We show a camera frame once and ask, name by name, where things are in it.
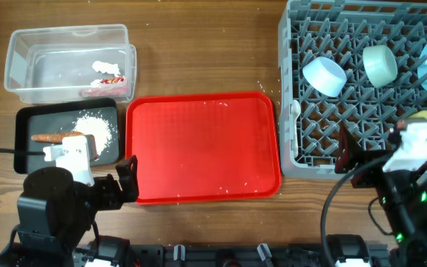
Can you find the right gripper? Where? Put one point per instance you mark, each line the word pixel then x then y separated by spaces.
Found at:
pixel 348 151

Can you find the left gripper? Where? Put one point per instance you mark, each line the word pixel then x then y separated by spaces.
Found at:
pixel 116 198

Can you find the pile of white rice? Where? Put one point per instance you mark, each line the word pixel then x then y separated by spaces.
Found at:
pixel 98 127

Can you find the blue bowl with rice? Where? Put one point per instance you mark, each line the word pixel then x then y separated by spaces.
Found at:
pixel 325 75

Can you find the orange carrot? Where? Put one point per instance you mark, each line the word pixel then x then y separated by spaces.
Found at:
pixel 54 138

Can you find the red snack wrapper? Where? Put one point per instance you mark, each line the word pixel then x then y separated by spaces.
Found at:
pixel 115 86

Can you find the light green bowl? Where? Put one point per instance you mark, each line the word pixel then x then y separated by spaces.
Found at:
pixel 380 65

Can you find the white tissue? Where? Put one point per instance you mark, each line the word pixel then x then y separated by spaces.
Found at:
pixel 108 68

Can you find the white plastic spoon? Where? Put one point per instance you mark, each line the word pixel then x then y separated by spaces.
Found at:
pixel 295 111

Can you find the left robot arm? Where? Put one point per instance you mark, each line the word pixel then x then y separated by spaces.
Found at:
pixel 57 219

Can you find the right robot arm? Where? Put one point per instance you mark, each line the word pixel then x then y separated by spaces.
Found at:
pixel 394 176

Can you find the grey dishwasher rack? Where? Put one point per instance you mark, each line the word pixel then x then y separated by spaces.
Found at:
pixel 340 31

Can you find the black plastic tray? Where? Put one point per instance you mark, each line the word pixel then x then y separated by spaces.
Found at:
pixel 59 118

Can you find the red serving tray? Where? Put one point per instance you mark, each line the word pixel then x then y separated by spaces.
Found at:
pixel 204 147

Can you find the clear plastic bin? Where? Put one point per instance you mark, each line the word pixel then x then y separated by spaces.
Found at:
pixel 54 64

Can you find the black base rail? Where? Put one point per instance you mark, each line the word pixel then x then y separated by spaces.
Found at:
pixel 217 256

